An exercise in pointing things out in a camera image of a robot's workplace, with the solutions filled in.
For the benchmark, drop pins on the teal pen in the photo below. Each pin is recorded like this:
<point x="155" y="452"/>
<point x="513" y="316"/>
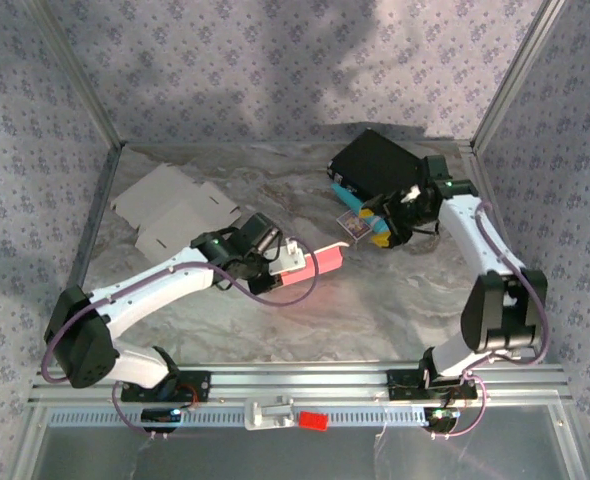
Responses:
<point x="350" y="200"/>

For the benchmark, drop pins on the wide aluminium frame rail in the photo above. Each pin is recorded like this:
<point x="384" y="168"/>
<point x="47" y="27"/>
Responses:
<point x="300" y="380"/>

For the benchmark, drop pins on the white plastic bracket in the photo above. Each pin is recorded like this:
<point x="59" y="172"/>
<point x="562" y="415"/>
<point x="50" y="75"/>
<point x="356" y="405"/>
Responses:
<point x="270" y="412"/>

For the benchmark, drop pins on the red plastic block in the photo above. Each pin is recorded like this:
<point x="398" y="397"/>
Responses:
<point x="314" y="420"/>

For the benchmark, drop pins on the aluminium table edge rail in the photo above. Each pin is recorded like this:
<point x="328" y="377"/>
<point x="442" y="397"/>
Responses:
<point x="475" y="162"/>
<point x="91" y="225"/>

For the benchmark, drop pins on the grey metal sheet panel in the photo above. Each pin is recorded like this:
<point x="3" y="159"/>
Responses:
<point x="295" y="455"/>

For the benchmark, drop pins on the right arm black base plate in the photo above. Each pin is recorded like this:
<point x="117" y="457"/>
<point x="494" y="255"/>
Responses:
<point x="400" y="385"/>

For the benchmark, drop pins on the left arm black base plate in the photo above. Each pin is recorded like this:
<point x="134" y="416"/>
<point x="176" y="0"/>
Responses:
<point x="200" y="385"/>

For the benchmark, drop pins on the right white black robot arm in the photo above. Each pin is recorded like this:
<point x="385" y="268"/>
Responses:
<point x="475" y="235"/>

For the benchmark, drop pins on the plain white paper box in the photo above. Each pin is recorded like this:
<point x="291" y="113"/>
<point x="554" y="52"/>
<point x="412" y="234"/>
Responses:
<point x="175" y="200"/>

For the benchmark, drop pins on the pink and white paper box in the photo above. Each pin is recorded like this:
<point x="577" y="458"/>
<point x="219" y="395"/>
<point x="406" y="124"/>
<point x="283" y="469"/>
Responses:
<point x="325" y="260"/>

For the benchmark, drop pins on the aluminium frame post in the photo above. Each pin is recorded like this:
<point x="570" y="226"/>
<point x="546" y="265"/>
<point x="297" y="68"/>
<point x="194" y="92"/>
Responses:
<point x="77" y="70"/>
<point x="517" y="70"/>

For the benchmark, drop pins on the small card with picture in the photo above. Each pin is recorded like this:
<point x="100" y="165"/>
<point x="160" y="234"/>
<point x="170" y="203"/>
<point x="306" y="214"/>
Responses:
<point x="351" y="225"/>

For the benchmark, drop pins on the black hard case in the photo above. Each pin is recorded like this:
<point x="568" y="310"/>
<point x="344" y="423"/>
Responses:
<point x="375" y="160"/>

